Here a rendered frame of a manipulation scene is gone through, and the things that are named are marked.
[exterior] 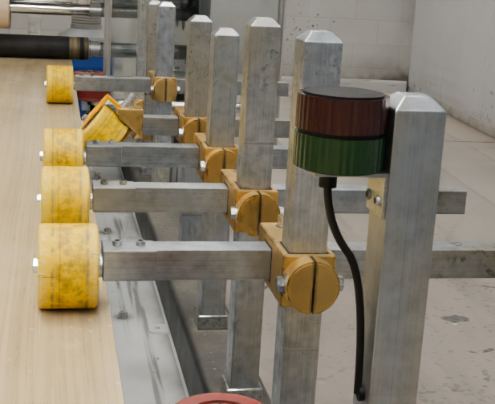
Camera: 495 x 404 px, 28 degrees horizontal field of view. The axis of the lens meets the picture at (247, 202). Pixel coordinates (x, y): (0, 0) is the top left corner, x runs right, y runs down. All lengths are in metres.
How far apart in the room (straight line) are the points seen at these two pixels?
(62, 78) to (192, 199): 0.99
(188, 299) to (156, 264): 0.65
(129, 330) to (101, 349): 0.81
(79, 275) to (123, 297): 0.91
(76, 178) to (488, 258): 0.47
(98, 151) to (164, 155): 0.09
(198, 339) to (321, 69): 0.64
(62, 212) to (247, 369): 0.29
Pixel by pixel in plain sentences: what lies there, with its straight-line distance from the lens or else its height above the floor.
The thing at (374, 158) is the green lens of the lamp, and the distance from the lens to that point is 0.64.
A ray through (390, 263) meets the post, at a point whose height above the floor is 1.04.
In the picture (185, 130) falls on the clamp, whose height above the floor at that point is 0.95.
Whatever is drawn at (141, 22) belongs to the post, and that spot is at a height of 1.05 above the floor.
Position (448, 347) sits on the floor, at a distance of 3.44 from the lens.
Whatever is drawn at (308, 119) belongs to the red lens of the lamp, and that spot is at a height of 1.14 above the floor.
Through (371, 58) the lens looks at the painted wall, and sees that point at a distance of 9.67.
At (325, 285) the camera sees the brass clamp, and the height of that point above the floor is 0.95.
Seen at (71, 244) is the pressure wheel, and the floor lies 0.97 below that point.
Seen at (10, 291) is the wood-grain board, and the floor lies 0.90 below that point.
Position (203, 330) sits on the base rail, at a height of 0.70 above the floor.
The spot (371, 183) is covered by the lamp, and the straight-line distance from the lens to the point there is 0.68.
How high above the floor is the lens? 1.24
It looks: 14 degrees down
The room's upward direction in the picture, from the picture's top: 3 degrees clockwise
